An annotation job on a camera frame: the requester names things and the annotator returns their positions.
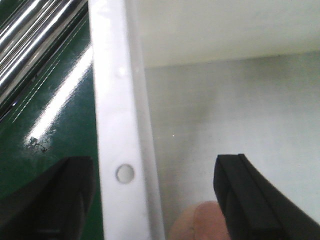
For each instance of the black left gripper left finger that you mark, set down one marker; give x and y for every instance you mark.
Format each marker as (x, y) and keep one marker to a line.
(53, 206)

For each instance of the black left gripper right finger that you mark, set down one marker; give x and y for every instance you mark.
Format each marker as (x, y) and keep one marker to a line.
(253, 208)

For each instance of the white plastic Totelife crate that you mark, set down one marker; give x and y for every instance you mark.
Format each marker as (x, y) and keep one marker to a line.
(179, 82)

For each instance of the brown round plush ball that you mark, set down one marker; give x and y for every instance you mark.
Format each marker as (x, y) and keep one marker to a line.
(200, 221)

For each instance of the green conveyor belt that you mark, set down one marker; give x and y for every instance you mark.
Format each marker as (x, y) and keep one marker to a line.
(52, 117)

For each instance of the chrome conveyor roller bars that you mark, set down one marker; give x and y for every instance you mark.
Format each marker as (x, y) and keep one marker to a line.
(32, 34)

